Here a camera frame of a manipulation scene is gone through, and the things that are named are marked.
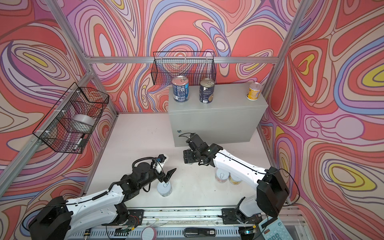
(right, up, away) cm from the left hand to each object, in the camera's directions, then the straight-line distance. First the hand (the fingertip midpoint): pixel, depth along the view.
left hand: (171, 163), depth 80 cm
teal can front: (-4, -14, -2) cm, 14 cm away
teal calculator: (+49, -28, -11) cm, 58 cm away
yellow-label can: (+34, -9, 0) cm, 35 cm away
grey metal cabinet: (+38, +26, +18) cm, 49 cm away
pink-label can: (+28, -7, +2) cm, 29 cm away
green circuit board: (-24, -31, -9) cm, 40 cm away
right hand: (+11, +2, +1) cm, 11 cm away
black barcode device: (+15, -28, -14) cm, 34 cm away
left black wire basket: (-52, +20, -5) cm, 56 cm away
